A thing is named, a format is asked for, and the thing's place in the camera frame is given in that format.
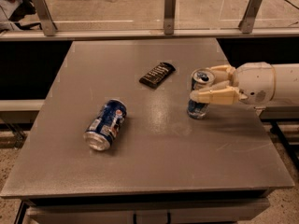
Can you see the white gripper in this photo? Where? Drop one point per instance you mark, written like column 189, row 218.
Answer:
column 256, row 83

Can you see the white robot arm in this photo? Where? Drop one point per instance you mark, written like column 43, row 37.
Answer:
column 286, row 87

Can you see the blue pepsi can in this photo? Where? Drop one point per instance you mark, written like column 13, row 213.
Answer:
column 105, row 127

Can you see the black snack bar wrapper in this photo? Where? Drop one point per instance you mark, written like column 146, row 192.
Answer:
column 157, row 75

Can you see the grey table cabinet base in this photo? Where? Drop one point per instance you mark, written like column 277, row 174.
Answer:
column 220, row 207

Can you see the clear acrylic barrier panel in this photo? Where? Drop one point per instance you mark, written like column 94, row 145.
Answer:
column 71, row 15

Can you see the person in background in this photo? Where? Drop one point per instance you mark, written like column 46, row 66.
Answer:
column 12, row 11

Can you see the right metal bracket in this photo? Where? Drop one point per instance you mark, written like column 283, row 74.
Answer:
column 247, row 23

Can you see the metal bracket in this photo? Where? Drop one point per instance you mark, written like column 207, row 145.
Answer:
column 169, row 16
column 47, row 24
column 247, row 23

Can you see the middle metal bracket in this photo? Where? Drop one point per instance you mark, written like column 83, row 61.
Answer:
column 169, row 16

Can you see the metal rail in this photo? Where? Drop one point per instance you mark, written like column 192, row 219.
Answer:
column 38, row 35

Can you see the left metal bracket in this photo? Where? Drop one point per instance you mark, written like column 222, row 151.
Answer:
column 47, row 24

